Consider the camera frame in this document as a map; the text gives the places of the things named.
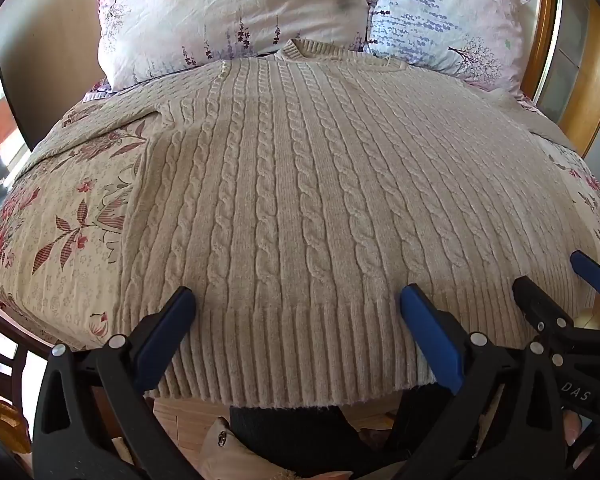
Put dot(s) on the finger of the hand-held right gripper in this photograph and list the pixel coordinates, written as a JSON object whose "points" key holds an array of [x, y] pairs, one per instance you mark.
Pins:
{"points": [[592, 270], [542, 305]]}

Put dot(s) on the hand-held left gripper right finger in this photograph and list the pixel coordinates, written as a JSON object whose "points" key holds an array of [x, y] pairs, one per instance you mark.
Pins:
{"points": [[430, 335]]}

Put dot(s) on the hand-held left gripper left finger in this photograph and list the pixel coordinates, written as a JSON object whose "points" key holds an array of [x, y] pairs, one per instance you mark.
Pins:
{"points": [[165, 335]]}

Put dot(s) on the person's right hand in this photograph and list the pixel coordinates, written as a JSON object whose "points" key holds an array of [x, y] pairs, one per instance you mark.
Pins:
{"points": [[576, 435]]}

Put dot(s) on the beige garment with snap button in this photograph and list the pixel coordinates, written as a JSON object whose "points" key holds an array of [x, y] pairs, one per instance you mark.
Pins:
{"points": [[235, 452]]}

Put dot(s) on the floral bed sheet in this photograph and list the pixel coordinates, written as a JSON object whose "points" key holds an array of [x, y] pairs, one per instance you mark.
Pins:
{"points": [[65, 240]]}

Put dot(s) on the person's dark trouser leg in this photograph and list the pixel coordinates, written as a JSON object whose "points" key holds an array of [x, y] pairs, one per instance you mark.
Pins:
{"points": [[300, 425]]}

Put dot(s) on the dark wooden chair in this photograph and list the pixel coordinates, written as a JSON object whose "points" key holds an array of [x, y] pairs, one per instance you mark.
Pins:
{"points": [[0, 325]]}

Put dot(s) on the pale pillow with tree print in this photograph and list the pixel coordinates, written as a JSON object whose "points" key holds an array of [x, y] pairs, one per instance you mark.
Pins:
{"points": [[445, 25]]}

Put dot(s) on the pink floral pillow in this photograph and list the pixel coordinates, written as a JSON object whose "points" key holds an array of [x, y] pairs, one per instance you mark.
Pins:
{"points": [[220, 10]]}

